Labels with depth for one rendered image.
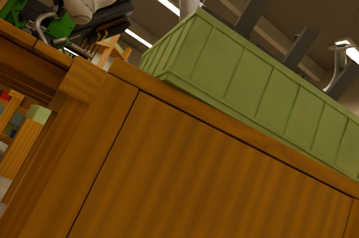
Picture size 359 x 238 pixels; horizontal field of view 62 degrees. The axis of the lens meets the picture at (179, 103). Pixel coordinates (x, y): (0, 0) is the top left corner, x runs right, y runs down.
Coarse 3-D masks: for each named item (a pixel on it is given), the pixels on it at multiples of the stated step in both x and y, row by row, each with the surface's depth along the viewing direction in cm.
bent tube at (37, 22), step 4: (48, 12) 164; (52, 12) 165; (40, 16) 161; (44, 16) 162; (48, 16) 164; (52, 16) 165; (36, 20) 159; (40, 20) 160; (36, 24) 159; (36, 28) 158; (40, 28) 159; (40, 32) 158; (40, 36) 158; (40, 40) 158; (44, 40) 158; (48, 44) 159
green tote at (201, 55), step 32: (192, 32) 61; (224, 32) 63; (160, 64) 68; (192, 64) 60; (224, 64) 63; (256, 64) 66; (192, 96) 61; (224, 96) 62; (256, 96) 66; (288, 96) 69; (320, 96) 72; (256, 128) 65; (288, 128) 68; (320, 128) 72; (352, 128) 76; (320, 160) 71; (352, 160) 75
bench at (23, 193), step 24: (0, 24) 101; (0, 48) 108; (24, 48) 113; (48, 48) 107; (0, 72) 146; (24, 72) 111; (48, 72) 114; (48, 96) 157; (48, 120) 234; (72, 120) 109; (48, 144) 106; (24, 168) 225; (48, 168) 105; (24, 192) 101; (24, 216) 101
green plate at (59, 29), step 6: (66, 12) 173; (66, 18) 172; (54, 24) 168; (60, 24) 169; (66, 24) 171; (72, 24) 173; (48, 30) 164; (54, 30) 166; (60, 30) 168; (66, 30) 170; (54, 36) 165; (60, 36) 167; (66, 36) 169
